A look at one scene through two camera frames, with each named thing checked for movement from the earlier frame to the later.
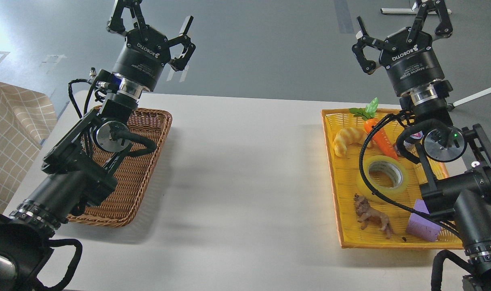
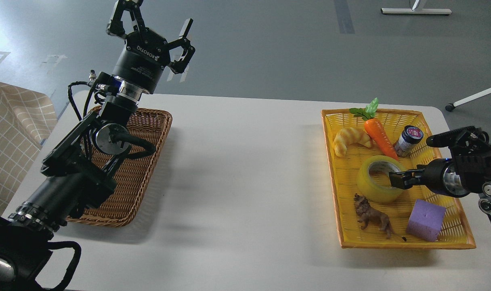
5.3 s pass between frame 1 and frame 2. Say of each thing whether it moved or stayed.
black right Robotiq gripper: moved
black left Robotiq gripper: stayed
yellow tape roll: stayed
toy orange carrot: stayed
